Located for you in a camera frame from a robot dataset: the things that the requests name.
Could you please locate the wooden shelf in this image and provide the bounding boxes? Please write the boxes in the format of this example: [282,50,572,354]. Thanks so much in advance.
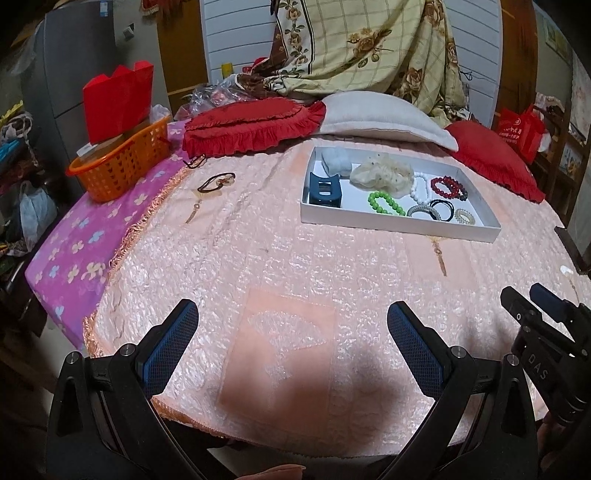
[531,0,591,223]

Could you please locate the person's left hand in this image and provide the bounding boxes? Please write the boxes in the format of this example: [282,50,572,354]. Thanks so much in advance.
[238,464,308,480]

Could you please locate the brown hair tie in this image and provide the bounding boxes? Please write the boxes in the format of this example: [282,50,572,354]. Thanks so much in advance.
[197,172,236,194]

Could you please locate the white shallow box tray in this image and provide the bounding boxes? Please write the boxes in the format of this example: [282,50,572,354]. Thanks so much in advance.
[300,146,502,244]

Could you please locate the green bead bracelet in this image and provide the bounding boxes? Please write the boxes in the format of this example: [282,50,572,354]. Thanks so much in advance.
[368,190,407,217]

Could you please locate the white bead bracelet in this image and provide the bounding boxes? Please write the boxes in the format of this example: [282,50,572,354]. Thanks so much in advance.
[409,170,435,204]

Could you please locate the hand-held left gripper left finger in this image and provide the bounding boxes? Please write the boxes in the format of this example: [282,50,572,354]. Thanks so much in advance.
[46,298,208,480]

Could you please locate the red shopping bag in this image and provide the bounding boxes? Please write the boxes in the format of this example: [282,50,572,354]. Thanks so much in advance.
[496,103,548,164]

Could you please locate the red paper bag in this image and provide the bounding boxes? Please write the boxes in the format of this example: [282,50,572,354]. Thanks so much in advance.
[82,62,156,147]

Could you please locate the peach embossed bedspread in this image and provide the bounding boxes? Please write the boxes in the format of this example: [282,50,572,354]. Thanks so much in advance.
[83,147,591,445]

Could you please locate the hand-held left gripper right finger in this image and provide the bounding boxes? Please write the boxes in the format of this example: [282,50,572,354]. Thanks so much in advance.
[386,301,543,480]

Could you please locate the large red ruffled pillow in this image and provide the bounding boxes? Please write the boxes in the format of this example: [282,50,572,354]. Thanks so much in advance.
[445,121,547,204]

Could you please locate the grey plastic bag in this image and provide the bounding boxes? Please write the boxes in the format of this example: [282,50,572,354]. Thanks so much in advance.
[18,179,59,250]

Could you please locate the blue hair claw clip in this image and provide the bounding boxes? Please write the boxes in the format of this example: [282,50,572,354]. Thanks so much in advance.
[308,171,344,209]

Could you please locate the dark flat object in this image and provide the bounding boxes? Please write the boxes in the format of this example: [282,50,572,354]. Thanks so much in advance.
[553,224,591,278]

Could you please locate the orange plastic basket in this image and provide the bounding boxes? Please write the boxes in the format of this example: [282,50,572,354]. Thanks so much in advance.
[65,114,173,204]

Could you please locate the small red ruffled pillow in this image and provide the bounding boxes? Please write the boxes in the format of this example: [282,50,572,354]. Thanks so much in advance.
[181,96,327,159]

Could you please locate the floral checked quilt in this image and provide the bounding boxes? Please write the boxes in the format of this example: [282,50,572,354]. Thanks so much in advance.
[235,0,470,128]

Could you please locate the clear plastic bags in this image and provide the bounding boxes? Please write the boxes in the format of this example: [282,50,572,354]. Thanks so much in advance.
[184,76,260,112]

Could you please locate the pink floral sheet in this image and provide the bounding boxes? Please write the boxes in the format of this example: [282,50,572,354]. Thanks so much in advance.
[24,120,190,352]

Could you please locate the black and white bracelet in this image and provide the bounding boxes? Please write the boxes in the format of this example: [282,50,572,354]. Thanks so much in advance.
[406,202,440,222]

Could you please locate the grey refrigerator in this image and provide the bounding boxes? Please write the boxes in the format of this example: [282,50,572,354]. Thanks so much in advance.
[34,0,170,158]

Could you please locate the cream dotted scrunchie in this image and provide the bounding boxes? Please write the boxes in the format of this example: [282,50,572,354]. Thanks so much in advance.
[349,154,415,194]

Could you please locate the brown wooden door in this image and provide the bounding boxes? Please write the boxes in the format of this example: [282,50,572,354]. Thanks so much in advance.
[156,0,209,117]

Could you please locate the white pillow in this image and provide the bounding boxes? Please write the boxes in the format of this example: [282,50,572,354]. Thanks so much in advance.
[318,90,460,152]

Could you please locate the pile of clothes and bags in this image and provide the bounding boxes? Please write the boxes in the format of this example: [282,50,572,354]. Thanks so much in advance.
[0,99,62,260]

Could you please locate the black hair tie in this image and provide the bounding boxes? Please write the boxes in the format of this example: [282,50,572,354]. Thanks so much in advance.
[429,198,458,220]

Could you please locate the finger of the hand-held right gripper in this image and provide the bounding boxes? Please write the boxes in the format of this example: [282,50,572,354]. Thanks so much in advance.
[501,285,535,327]
[529,282,574,325]

